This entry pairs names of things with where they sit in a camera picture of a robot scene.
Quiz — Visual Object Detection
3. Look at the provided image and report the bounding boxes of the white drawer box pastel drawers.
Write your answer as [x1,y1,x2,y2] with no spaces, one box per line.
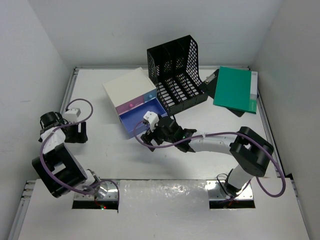
[103,67,157,111]

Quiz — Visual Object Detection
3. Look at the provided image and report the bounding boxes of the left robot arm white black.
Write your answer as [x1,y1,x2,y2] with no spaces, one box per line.
[32,108,99,198]

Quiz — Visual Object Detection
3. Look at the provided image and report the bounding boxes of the purple wide drawer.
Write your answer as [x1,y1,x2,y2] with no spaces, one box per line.
[119,98,168,139]

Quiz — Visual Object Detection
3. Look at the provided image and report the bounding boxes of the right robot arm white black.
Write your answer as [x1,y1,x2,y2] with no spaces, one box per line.
[141,112,274,197]

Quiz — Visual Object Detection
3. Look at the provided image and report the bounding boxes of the black clipboard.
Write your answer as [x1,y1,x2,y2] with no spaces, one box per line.
[199,69,245,118]

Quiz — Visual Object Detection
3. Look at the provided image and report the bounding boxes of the metal base plate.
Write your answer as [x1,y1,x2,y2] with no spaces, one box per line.
[73,179,120,201]
[205,179,254,202]

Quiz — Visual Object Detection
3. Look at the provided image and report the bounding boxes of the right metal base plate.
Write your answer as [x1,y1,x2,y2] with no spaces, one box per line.
[205,179,254,202]

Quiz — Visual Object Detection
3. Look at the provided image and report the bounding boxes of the pink small drawer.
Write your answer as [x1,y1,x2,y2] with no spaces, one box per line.
[115,95,145,115]

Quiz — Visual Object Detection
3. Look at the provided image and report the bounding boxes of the light blue small drawer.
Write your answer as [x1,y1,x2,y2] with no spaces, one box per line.
[143,89,157,103]

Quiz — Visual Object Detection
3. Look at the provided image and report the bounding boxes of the aluminium table frame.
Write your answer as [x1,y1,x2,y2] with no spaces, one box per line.
[7,65,300,240]

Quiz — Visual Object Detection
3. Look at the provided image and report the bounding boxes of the green folder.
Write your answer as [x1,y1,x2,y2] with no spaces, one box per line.
[213,66,258,114]

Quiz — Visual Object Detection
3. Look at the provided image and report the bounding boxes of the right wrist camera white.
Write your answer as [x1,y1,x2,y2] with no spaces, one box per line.
[142,111,159,132]

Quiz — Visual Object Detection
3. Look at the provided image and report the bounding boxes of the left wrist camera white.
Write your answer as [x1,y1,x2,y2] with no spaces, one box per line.
[62,107,81,124]

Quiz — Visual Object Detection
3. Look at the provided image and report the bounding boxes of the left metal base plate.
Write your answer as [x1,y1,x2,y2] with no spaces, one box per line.
[73,179,120,201]

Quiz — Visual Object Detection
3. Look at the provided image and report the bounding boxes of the black mesh file organizer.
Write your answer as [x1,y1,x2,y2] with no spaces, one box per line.
[147,35,208,116]

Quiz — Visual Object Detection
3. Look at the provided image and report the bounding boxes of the white front cover board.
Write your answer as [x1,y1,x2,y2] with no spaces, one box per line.
[19,180,309,240]

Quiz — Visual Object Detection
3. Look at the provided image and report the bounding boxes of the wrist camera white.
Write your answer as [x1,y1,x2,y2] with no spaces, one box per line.
[62,107,81,124]
[142,111,159,132]

